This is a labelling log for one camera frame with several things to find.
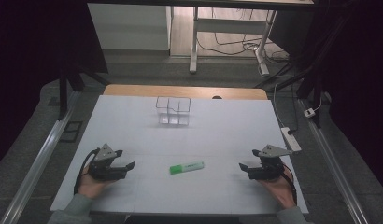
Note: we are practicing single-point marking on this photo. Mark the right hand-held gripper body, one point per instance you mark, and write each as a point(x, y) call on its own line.
point(269, 168)

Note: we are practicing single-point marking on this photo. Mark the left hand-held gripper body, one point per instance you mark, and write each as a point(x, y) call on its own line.
point(102, 169)

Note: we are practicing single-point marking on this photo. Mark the person's left hand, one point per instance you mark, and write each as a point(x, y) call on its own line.
point(91, 186)

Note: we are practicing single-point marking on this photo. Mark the person's right hand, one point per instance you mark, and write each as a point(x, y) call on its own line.
point(281, 189)

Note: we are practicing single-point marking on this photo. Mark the white power strip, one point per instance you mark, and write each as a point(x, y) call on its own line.
point(291, 139)

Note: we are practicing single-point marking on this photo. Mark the white table cover sheet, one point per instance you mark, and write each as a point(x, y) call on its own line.
point(195, 140)

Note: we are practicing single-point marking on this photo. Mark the green highlighter pen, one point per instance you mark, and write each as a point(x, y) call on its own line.
point(186, 167)

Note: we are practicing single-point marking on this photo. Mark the white plug adapter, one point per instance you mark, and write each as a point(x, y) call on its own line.
point(309, 113)

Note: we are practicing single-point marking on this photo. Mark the clear plastic organizer box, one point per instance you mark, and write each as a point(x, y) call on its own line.
point(173, 110)

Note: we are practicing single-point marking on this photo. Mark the wooden table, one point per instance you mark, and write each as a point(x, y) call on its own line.
point(180, 91)

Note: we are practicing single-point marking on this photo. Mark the black metal stand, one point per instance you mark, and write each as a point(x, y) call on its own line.
point(63, 84)

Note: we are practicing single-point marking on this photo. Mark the dark curtain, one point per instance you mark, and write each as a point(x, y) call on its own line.
point(361, 93)
point(24, 77)

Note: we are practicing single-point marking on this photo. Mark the black rectangular floor frame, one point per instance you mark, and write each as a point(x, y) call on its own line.
point(71, 131)

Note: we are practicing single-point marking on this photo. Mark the aluminium rail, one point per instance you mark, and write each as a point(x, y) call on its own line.
point(37, 161)
point(333, 165)

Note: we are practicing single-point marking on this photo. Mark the white desk frame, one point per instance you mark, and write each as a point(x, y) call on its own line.
point(230, 25)

